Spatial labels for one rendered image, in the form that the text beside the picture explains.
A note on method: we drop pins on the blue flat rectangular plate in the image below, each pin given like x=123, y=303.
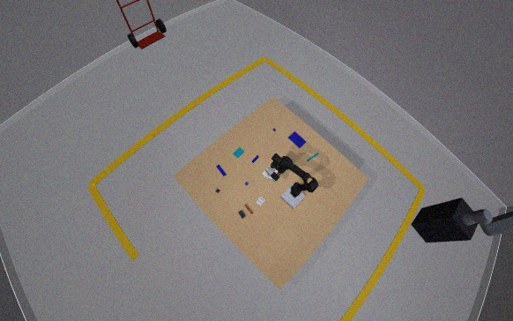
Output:
x=297, y=139

